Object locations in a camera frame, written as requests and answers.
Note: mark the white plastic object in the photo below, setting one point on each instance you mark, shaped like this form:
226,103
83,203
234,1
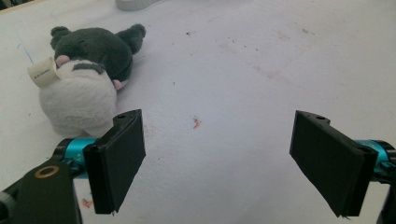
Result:
132,4

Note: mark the grey and white plush toy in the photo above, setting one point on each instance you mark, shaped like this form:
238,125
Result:
85,79

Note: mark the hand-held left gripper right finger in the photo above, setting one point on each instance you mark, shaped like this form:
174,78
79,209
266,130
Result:
333,161

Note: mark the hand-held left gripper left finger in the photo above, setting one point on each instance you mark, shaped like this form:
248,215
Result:
115,161

